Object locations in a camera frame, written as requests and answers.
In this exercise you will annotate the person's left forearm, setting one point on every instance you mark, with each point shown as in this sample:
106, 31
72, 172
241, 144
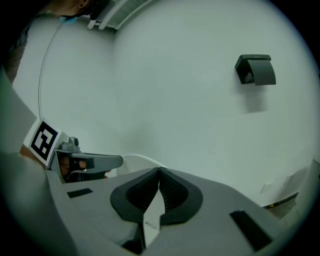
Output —
26, 151

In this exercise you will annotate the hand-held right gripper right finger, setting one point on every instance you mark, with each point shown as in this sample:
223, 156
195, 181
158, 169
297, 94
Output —
212, 220

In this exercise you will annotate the person's left hand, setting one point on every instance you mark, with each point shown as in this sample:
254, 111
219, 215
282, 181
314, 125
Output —
66, 167

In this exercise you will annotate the small grey fisheye camera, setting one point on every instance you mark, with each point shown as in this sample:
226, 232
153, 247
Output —
71, 145

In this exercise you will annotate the black wall-mounted box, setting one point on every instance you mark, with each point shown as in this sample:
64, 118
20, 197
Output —
257, 70

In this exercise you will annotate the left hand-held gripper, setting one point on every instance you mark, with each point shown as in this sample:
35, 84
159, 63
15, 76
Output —
43, 142

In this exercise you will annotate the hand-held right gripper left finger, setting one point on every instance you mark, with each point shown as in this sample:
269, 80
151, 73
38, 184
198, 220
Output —
100, 207

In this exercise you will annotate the person's face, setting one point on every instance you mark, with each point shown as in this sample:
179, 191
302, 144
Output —
72, 8

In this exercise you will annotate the white wall outlet plate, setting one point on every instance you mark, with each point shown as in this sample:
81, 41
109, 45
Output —
289, 179
267, 187

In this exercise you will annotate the white ceiling pipes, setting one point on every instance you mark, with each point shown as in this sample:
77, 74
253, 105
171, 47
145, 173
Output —
107, 17

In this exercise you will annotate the person's grey-brown printed shirt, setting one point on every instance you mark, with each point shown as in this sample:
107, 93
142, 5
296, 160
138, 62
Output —
18, 50

